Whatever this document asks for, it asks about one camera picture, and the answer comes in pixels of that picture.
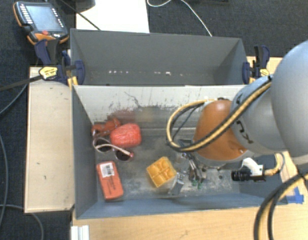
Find pink sunglasses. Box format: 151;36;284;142
92;136;135;162

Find black cylinder on white bracket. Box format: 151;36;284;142
230;157;266;183

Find yellow ridged block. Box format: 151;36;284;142
146;156;177;188

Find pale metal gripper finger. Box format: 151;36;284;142
174;152;187;164
168;172;185;196

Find orange flat block with barcode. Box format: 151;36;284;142
95;160;125;201

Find red-orange toy animal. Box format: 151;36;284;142
90;117;121;139

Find red textured sponge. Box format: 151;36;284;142
109;123;142;149

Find grey metal bin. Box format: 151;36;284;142
69;28;289;220

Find pale wood board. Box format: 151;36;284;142
24;67;75;214

